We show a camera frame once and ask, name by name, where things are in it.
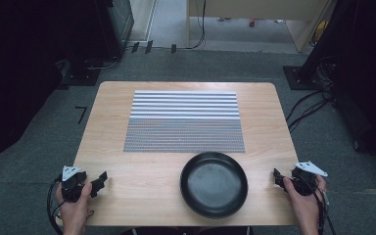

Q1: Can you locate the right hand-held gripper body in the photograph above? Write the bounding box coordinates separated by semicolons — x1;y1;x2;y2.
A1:
290;160;329;197

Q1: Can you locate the black stand base plate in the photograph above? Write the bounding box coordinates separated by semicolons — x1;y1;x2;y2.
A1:
57;58;105;90

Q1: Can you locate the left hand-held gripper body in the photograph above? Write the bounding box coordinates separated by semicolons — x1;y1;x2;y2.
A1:
61;164;88;204

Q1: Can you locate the person's left hand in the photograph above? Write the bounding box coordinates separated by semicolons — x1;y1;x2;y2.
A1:
55;181;94;227

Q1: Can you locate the light wooden cabinet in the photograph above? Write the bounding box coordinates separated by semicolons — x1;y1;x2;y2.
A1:
186;0;338;53

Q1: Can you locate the person's dark clothing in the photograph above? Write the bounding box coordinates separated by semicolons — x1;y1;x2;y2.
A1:
120;225;255;235

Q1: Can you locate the hand-held gripper black cable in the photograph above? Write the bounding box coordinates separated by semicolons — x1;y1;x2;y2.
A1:
46;175;65;235
312;187;338;235

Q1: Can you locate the grey floor cable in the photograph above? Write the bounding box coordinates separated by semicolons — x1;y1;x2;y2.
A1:
85;56;122;71

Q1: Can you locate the right hand-held gripper black cable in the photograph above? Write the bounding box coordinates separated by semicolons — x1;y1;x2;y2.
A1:
312;187;338;235

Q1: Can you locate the dark grey equipment case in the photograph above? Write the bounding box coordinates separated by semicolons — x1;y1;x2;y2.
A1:
92;0;135;62

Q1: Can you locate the person's right hand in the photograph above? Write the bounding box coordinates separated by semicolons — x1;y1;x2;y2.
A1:
282;174;327;223

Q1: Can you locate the yellow object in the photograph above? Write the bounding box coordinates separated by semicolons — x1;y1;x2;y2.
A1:
311;20;329;46

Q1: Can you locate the black stand with square base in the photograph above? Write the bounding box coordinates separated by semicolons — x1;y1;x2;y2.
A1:
282;0;366;91

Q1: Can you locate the black curtain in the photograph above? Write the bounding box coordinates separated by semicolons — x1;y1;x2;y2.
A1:
326;0;376;167
0;0;112;175

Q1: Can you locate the black round plate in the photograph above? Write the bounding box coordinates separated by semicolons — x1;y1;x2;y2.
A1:
179;151;249;219

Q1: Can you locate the black floor cables bundle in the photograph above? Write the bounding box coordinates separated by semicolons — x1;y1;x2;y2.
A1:
285;55;338;133

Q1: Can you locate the hanging black cable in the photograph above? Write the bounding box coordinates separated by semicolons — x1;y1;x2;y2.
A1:
187;0;208;51

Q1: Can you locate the left hand-held gripper black cable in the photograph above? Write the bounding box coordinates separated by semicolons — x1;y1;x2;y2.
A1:
46;175;65;235

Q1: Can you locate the grey striped placemat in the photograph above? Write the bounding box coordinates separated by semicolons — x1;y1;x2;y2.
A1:
122;90;247;154

